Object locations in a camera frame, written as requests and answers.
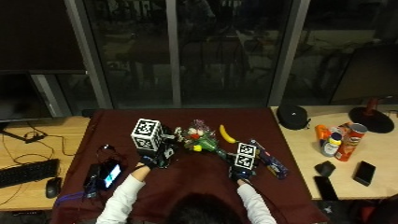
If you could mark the person's left hand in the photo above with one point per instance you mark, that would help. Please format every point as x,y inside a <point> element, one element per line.
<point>160,157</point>

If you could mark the person's right hand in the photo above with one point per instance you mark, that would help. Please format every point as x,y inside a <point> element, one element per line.
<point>240,174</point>

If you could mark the flower bouquet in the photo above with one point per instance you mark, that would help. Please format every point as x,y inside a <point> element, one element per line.
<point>200,138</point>

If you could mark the small white marker cube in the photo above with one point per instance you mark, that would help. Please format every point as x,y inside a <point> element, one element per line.
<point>245,156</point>

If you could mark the large white marker cube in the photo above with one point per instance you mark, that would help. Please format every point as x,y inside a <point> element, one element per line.
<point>147,134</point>

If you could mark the yellow banana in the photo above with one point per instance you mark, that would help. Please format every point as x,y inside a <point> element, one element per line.
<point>227,133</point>

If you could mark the blue snack packet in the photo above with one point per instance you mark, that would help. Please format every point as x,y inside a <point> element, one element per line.
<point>271,160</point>

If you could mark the maroon tablecloth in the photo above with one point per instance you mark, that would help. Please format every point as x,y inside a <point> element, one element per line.
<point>195,183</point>

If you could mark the black round pouch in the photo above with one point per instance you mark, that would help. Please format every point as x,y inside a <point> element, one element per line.
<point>293,116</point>

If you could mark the black device with lit screen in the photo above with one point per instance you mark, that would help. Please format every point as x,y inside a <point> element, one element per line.
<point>104,176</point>

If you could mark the black angular mouse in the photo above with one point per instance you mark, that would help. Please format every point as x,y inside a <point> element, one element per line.
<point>325,168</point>

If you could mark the orange bottle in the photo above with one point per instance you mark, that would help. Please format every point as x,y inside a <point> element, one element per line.
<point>321,132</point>

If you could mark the white bottle yellow cap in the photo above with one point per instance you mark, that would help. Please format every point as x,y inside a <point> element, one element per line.
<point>332,145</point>

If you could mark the black phone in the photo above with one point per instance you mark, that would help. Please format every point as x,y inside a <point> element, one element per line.
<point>325,188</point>
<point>365,173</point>

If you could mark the red chip can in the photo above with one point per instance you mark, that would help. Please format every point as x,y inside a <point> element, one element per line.
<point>351,142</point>

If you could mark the black computer mouse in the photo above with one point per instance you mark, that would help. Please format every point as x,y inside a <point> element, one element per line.
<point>52,187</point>

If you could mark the black keyboard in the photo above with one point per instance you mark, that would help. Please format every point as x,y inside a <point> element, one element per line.
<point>27,173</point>

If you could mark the black monitor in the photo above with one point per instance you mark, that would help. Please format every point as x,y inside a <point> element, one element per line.
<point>20,96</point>

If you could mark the monitor with red stand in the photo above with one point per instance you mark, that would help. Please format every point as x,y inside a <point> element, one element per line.
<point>371,90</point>

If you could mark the grey window frame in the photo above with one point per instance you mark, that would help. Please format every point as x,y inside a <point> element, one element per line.
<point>174,53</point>

